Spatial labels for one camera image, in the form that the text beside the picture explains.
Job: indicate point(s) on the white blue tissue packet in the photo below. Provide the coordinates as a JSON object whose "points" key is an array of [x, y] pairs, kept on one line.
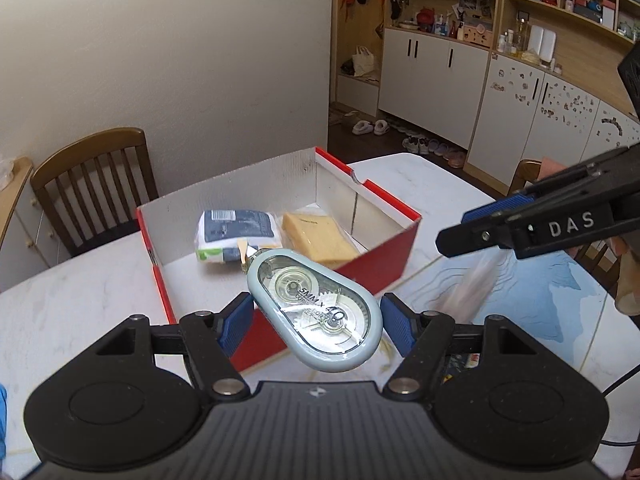
{"points": [[235, 230]]}

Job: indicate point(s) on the glass bottle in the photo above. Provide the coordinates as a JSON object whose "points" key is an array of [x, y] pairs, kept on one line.
{"points": [[522, 35]]}

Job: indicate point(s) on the blue cloth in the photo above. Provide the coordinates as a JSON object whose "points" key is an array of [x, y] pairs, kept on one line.
{"points": [[2, 420]]}

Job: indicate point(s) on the pink box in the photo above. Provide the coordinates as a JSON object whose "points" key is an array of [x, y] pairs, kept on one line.
{"points": [[476, 36]]}

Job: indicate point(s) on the red cardboard box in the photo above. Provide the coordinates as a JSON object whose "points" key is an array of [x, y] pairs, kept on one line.
{"points": [[380, 260]]}

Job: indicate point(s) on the pink shoes pair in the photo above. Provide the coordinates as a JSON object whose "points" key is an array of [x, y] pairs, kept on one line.
{"points": [[456, 159]]}

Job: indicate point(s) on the dark wooden slatted chair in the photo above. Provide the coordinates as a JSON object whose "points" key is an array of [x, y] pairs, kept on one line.
{"points": [[90, 150]]}

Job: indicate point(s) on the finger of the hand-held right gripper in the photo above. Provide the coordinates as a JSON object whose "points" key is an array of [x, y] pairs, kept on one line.
{"points": [[465, 240], [500, 207]]}

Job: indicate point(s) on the pink cloth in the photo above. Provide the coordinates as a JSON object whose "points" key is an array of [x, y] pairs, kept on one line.
{"points": [[550, 165]]}

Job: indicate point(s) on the yellow sponge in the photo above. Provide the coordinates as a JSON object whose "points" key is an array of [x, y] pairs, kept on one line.
{"points": [[315, 240]]}

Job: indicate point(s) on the white sneakers pair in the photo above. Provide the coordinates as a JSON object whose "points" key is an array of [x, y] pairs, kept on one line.
{"points": [[416, 145]]}

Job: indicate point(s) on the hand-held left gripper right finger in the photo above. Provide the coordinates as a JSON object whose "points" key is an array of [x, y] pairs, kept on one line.
{"points": [[397, 322]]}

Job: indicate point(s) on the white lower cabinet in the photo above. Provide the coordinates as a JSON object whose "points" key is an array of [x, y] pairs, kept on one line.
{"points": [[430, 75]]}

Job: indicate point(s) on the pale blue correction tape dispenser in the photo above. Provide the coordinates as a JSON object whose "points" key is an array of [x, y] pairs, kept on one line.
{"points": [[310, 305]]}

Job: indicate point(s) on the white tote bag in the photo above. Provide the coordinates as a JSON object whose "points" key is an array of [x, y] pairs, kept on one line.
{"points": [[364, 62]]}

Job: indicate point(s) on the pale slipper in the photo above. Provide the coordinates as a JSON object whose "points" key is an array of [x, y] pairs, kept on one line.
{"points": [[382, 127], [361, 127]]}

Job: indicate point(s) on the wooden sideboard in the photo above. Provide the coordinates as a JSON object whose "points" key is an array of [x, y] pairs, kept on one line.
{"points": [[20, 230]]}

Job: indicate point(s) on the white plastic containers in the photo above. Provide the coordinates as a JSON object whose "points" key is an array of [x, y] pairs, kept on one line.
{"points": [[541, 42]]}

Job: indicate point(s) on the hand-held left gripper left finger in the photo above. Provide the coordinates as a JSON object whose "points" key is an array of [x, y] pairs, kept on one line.
{"points": [[235, 325]]}

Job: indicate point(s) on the white stickered cabinet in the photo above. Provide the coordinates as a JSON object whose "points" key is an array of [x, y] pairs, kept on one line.
{"points": [[540, 125]]}

